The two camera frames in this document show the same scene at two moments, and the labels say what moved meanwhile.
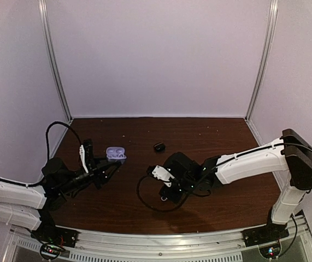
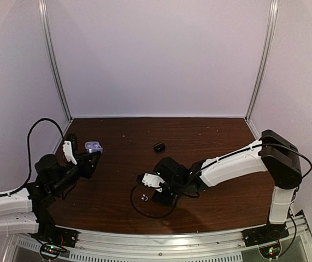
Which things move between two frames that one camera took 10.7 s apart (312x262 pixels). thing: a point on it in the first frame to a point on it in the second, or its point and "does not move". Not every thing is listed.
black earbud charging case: (160, 147) does not move
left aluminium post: (43, 7) does not move
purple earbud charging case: (116, 154) to (94, 146)
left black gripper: (99, 174) to (83, 159)
